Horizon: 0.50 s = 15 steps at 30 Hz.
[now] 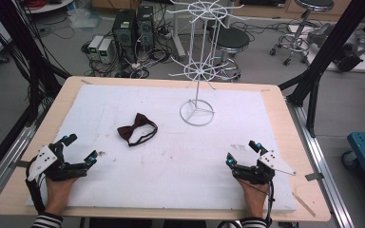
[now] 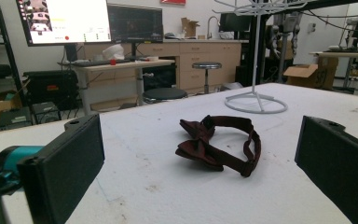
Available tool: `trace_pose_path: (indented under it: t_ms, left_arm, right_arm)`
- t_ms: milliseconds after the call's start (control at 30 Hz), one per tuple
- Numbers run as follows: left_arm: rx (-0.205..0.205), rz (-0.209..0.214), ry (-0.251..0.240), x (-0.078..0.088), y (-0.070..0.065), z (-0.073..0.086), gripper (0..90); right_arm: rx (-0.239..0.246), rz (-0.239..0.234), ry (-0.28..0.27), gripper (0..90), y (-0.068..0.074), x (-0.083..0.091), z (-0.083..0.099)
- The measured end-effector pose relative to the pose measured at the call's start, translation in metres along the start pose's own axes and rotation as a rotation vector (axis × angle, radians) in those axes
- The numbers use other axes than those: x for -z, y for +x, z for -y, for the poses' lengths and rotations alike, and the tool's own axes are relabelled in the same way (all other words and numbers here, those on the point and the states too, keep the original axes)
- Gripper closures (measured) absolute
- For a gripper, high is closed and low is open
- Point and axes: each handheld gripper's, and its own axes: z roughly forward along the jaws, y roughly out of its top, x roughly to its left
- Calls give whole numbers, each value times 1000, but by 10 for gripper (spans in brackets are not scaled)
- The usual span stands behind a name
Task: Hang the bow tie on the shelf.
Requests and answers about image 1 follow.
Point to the thin wooden stick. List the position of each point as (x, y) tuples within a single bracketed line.
[(304, 204)]

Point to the person's left hand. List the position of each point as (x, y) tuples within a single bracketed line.
[(58, 194)]

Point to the black computer tower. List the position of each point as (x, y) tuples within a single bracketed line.
[(124, 33), (145, 27)]

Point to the aluminium rail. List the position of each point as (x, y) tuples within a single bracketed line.
[(321, 158), (6, 164)]

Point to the person's right hand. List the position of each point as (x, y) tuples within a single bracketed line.
[(255, 198)]

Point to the white foam mat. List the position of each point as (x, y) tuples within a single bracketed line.
[(171, 164)]

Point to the black round stool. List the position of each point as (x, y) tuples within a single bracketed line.
[(233, 39)]

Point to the white power supply unit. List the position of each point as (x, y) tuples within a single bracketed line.
[(95, 47), (105, 50)]

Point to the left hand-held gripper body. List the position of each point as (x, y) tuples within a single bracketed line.
[(64, 171)]

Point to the dark red bow tie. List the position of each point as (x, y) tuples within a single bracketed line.
[(136, 128)]

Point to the black frame post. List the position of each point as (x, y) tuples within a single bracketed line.
[(326, 57), (22, 47)]

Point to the tall chrome wheeled stool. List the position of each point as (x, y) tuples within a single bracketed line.
[(301, 31)]

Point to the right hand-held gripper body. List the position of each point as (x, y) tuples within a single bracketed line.
[(259, 171)]

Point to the grey machine on white board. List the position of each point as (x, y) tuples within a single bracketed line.
[(345, 47)]

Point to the grey metal table bracket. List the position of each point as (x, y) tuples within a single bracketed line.
[(314, 176), (18, 164)]

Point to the clear plastic bag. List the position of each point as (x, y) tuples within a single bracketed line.
[(84, 17)]

